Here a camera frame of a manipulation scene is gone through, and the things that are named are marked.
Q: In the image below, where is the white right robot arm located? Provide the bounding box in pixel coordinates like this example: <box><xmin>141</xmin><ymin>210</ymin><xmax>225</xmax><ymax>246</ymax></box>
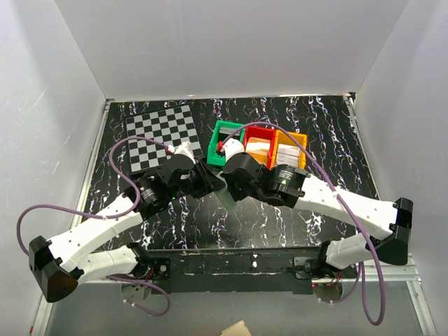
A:
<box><xmin>222</xmin><ymin>153</ymin><xmax>414</xmax><ymax>278</ymax></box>

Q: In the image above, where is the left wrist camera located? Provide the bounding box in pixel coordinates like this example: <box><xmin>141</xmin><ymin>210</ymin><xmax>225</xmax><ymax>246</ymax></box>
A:
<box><xmin>167</xmin><ymin>141</ymin><xmax>196</xmax><ymax>164</ymax></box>

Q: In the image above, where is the green plastic bin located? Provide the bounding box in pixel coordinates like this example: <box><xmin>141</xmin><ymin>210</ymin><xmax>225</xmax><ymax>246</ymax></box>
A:
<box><xmin>206</xmin><ymin>120</ymin><xmax>247</xmax><ymax>167</ymax></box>

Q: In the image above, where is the mint green card holder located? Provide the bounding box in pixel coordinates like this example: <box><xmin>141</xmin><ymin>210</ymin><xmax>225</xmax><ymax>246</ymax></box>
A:
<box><xmin>215</xmin><ymin>171</ymin><xmax>237</xmax><ymax>211</ymax></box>

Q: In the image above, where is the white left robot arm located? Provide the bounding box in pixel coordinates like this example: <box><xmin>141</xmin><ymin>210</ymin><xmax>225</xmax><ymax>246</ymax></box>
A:
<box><xmin>29</xmin><ymin>154</ymin><xmax>226</xmax><ymax>303</ymax></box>

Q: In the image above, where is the cardboard piece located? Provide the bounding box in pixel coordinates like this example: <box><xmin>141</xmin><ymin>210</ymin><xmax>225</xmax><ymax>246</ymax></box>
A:
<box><xmin>220</xmin><ymin>320</ymin><xmax>251</xmax><ymax>336</ymax></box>

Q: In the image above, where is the red plastic bin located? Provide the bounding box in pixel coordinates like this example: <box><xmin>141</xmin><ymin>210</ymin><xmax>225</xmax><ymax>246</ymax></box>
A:
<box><xmin>243</xmin><ymin>126</ymin><xmax>277</xmax><ymax>169</ymax></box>

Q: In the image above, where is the black mounting base rail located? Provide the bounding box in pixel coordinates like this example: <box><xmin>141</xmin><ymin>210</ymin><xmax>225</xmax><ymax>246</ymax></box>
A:
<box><xmin>127</xmin><ymin>243</ymin><xmax>357</xmax><ymax>295</ymax></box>

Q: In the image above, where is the orange plastic bin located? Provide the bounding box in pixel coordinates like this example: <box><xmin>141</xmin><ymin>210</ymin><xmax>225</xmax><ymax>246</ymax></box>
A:
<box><xmin>272</xmin><ymin>130</ymin><xmax>307</xmax><ymax>169</ymax></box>

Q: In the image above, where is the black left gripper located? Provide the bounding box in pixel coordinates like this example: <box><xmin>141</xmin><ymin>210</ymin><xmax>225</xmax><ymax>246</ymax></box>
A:
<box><xmin>169</xmin><ymin>159</ymin><xmax>226</xmax><ymax>202</ymax></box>

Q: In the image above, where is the orange white cards stack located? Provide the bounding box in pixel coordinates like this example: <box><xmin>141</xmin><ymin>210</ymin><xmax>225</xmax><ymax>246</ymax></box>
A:
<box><xmin>246</xmin><ymin>136</ymin><xmax>271</xmax><ymax>166</ymax></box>

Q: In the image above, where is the black cards stack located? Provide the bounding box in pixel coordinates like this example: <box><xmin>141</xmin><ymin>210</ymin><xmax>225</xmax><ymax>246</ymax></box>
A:
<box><xmin>218</xmin><ymin>126</ymin><xmax>242</xmax><ymax>137</ymax></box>

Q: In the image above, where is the black grey chessboard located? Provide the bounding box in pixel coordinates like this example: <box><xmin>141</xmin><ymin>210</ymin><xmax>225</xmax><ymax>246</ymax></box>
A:
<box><xmin>125</xmin><ymin>105</ymin><xmax>203</xmax><ymax>174</ymax></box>

